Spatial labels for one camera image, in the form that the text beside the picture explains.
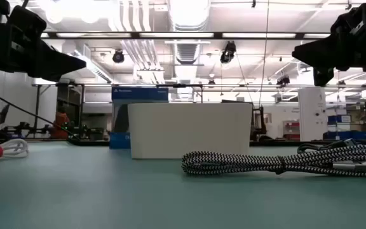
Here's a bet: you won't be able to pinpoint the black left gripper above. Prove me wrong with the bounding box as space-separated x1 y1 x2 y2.
0 0 87 82

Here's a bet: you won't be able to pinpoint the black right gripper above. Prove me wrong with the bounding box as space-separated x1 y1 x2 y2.
292 1 366 87

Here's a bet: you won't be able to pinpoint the black USB-C cable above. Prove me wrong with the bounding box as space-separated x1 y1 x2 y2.
296 139 358 154

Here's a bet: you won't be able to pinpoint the white cable with red tie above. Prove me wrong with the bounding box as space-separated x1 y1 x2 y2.
0 138 30 163

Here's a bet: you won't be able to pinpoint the black-white braided cable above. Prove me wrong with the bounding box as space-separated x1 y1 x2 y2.
180 144 366 177

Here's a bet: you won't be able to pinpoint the white pillar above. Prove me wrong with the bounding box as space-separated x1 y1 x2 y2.
298 87 329 142

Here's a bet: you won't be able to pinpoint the orange machine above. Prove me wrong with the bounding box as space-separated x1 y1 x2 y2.
51 109 72 139

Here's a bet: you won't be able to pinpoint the blue storage bins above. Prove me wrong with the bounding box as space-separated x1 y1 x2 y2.
323 114 366 141

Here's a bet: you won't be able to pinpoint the blue cardboard box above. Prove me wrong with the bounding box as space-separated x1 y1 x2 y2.
109 86 170 149

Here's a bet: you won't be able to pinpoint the white plastic bin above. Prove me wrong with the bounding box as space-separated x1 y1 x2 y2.
127 102 254 160

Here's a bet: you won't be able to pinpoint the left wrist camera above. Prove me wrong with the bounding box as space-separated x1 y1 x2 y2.
8 4 48 42

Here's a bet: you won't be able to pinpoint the thin black slanted cable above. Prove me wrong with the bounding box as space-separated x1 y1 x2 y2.
0 85 76 138

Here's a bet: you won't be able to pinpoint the thin hanging black cable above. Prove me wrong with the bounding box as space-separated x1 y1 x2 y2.
257 0 270 108

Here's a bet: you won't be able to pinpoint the black ceiling-mounted camera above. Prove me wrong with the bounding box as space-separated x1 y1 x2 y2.
112 50 126 64
220 41 237 64

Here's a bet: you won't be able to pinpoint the black overhead frame bar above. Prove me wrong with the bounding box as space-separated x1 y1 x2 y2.
39 31 332 40

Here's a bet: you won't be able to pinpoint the black table frame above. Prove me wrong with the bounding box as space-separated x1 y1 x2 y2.
67 137 366 148

